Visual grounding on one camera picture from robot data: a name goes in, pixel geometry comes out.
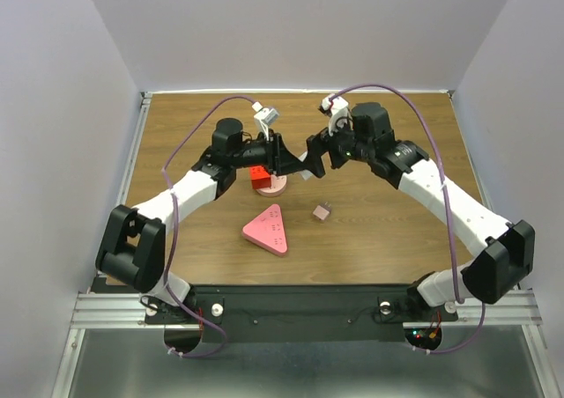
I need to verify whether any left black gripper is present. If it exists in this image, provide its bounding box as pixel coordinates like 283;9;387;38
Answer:
231;129;302;177

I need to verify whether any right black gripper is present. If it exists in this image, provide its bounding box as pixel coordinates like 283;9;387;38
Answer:
301;112;374;178

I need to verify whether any round pink power socket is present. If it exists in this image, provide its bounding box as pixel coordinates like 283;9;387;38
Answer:
256;175;287;197

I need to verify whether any red cube plug adapter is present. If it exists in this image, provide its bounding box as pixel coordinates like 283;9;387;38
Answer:
249;166;271;190

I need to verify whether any white cube charger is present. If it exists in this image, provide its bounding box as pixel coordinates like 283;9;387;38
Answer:
299;151;313;181

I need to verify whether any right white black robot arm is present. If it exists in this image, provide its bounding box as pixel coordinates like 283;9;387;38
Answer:
303;98;535;319

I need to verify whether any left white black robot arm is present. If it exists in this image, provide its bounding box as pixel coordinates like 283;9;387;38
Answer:
95;118;307;322

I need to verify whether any small pink square adapter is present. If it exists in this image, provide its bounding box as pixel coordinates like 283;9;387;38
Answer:
312;202;332;222

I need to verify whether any pink triangular power strip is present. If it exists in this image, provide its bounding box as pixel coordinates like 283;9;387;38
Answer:
241;204;288;256

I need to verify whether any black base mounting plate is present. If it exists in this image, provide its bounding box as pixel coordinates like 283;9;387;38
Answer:
145;284;459;344

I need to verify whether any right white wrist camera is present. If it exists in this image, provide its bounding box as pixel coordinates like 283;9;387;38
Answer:
320;95;350;136

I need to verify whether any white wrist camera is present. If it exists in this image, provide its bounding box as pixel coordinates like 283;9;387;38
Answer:
320;95;350;136
251;101;279;141

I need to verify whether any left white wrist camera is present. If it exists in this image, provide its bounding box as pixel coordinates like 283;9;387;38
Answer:
251;101;279;141

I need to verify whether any aluminium left side rail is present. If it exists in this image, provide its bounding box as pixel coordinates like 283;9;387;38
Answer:
99;91;153;258

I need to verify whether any aluminium rail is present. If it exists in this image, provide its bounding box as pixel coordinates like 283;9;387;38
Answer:
99;91;153;258
70;286;542;329

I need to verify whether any aluminium front rail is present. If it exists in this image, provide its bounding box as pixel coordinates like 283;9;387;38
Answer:
70;286;542;329

